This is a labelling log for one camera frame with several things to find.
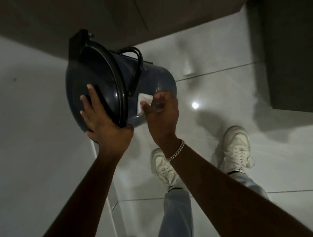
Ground white left sneaker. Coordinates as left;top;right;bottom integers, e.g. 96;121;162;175
150;148;187;191

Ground white wipe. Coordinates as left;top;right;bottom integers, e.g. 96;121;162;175
137;93;154;115

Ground person's right forearm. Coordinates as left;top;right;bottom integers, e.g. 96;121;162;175
159;139;313;237

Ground white right sneaker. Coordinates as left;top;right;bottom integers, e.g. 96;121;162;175
218;125;255;175

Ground person's left forearm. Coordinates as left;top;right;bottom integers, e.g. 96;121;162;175
43;145;131;237

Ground black bin carry handle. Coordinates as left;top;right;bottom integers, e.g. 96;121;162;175
117;47;144;97

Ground white sneaker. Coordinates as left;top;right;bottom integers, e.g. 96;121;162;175
150;148;187;191
218;125;255;175

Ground person's left hand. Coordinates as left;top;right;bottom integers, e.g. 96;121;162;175
80;84;134;150

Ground silver chain bracelet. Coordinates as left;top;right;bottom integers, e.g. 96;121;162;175
167;139;185;162

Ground dark blue plastic bin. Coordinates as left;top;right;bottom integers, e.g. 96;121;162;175
109;50;177;128

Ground dark wooden cabinet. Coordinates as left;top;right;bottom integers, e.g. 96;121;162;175
0;0;248;60

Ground person's right hand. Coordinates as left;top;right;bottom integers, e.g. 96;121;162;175
140;91;180;150

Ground dark cabinet block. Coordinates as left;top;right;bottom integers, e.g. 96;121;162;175
245;0;313;113

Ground light blue jeans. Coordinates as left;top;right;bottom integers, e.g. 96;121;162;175
158;170;270;237

